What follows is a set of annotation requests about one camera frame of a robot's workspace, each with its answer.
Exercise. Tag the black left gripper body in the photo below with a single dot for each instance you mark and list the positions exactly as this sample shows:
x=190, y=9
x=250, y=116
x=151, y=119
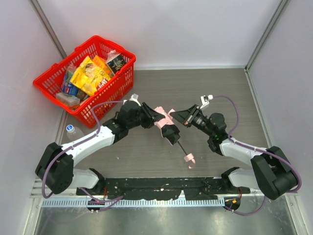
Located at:
x=147, y=115

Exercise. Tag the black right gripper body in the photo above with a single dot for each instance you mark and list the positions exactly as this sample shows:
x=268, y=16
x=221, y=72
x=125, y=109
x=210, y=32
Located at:
x=191, y=116

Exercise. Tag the pink folding umbrella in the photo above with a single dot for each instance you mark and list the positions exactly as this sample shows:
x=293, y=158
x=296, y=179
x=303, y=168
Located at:
x=171, y=132

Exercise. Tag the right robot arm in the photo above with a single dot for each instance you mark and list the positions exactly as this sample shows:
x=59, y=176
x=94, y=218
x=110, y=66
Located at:
x=270, y=171

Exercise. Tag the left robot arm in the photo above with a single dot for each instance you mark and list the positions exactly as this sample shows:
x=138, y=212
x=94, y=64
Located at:
x=57, y=169

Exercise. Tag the red and white snack packet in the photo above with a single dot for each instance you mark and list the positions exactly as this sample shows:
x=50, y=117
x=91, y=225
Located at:
x=102, y=83

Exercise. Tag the black box with gold print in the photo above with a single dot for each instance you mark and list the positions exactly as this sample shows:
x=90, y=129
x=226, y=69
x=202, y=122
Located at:
x=116, y=63

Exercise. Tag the red plastic shopping basket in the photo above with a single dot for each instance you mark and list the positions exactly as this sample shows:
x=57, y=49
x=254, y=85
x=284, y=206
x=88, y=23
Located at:
x=96, y=106

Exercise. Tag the orange snack box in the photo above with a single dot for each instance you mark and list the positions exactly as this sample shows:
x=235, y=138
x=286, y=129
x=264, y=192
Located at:
x=100, y=62

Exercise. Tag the yellow snack bag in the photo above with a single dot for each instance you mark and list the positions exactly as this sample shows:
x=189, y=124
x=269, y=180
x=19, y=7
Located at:
x=87, y=75

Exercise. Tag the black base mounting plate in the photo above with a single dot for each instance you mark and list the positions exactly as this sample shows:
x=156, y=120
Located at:
x=165, y=189

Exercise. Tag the plastic bottle with blue cap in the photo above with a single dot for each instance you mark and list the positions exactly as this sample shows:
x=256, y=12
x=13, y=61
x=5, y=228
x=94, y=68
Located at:
x=74, y=133

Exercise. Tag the clear plastic container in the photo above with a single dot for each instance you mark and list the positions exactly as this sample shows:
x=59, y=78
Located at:
x=68, y=100

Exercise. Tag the blue snack packet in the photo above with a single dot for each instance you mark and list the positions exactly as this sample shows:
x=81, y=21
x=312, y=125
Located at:
x=67, y=86

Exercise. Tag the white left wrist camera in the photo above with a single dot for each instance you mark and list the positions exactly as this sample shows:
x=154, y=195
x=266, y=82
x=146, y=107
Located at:
x=134, y=98

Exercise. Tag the aluminium frame rail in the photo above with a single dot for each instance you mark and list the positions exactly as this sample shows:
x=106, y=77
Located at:
x=37, y=190

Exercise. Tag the white slotted cable duct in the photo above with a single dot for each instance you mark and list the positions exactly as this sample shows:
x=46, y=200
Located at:
x=87, y=202

